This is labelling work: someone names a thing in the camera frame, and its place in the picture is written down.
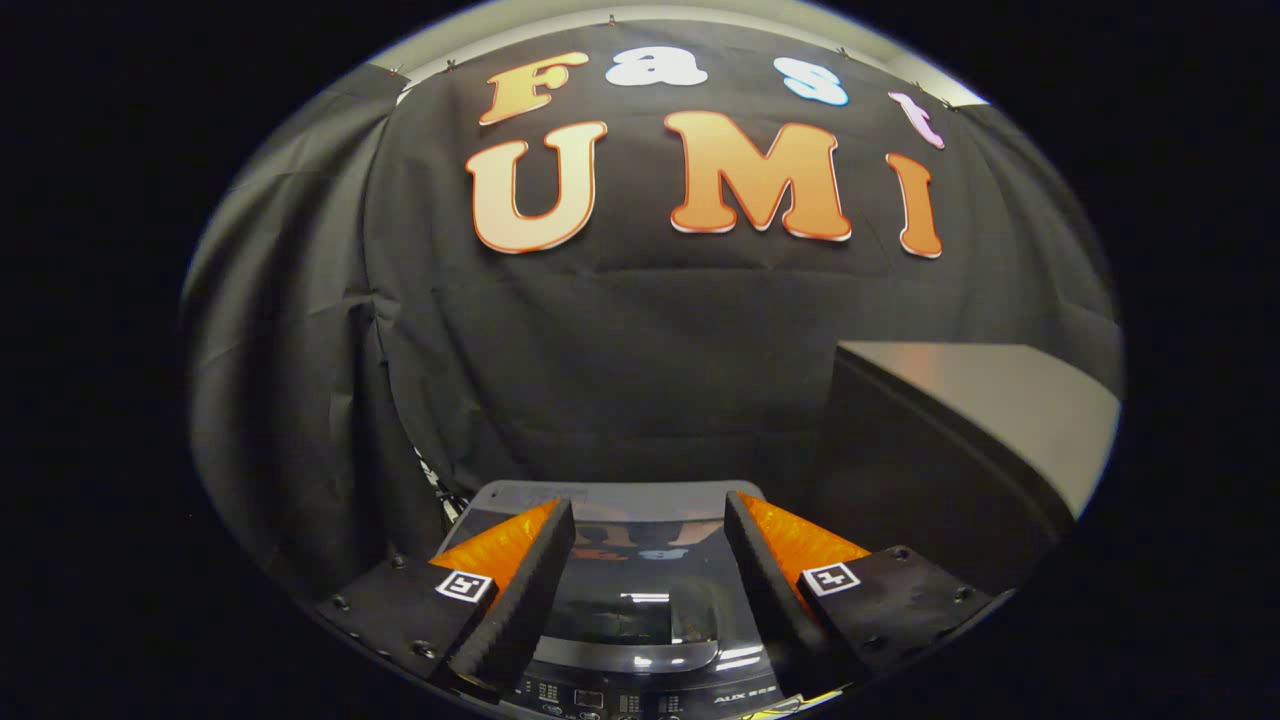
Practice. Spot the grey washing machine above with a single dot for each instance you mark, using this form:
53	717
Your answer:
650	700

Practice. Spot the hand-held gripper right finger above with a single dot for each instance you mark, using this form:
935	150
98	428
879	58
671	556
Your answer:
765	600

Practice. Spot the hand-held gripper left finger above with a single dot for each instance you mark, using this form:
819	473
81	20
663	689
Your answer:
530	610

